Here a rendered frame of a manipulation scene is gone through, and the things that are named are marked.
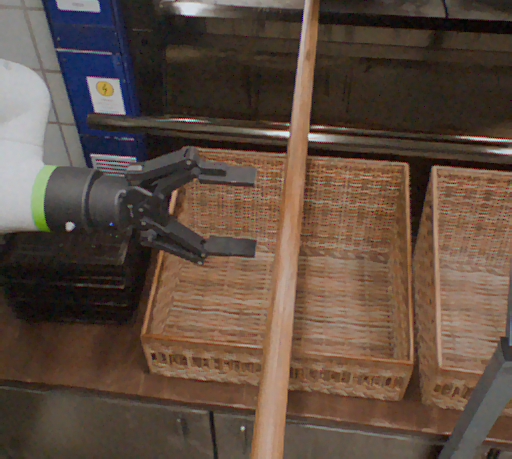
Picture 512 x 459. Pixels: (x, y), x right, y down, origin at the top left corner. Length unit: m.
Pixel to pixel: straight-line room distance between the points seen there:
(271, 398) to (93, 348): 0.86
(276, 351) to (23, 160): 0.43
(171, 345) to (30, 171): 0.55
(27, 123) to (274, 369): 0.46
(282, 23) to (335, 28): 0.11
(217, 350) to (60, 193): 0.56
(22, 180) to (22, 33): 0.68
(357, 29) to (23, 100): 0.70
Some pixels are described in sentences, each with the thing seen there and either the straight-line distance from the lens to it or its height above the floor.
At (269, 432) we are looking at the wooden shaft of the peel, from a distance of 0.59.
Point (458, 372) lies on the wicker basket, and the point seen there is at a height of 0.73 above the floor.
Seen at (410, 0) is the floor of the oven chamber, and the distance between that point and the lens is 1.37.
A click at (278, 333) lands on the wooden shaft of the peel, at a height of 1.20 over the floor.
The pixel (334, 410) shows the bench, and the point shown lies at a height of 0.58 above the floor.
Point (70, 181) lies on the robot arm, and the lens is 0.79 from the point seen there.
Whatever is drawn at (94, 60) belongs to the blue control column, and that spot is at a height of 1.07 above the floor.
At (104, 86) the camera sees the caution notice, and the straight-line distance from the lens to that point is 1.40.
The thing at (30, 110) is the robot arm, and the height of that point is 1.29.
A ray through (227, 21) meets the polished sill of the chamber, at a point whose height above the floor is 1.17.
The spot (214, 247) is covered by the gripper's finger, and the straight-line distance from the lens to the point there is 0.82.
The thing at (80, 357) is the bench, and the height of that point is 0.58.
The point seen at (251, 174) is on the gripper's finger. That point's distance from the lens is 0.72.
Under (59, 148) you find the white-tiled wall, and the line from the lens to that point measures 1.61.
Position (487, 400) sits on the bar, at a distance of 1.10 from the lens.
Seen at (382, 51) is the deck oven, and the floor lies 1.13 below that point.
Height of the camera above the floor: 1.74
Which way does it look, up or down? 44 degrees down
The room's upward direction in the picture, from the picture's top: straight up
